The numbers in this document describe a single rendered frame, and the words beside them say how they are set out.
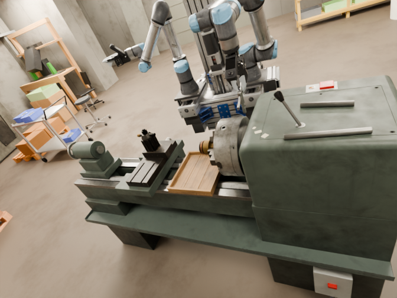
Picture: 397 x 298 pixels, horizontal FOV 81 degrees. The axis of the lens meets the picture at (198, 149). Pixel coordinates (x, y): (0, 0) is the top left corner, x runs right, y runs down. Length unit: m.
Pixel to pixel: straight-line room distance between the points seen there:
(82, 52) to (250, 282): 7.39
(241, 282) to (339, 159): 1.34
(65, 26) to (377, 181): 7.87
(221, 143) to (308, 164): 0.40
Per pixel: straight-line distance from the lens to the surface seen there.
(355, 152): 0.96
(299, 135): 0.95
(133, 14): 10.25
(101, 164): 1.96
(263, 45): 1.66
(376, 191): 1.10
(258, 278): 2.03
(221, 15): 0.98
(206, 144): 1.31
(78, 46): 8.12
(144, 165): 1.66
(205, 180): 1.44
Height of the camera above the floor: 1.84
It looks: 34 degrees down
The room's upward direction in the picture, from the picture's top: 22 degrees counter-clockwise
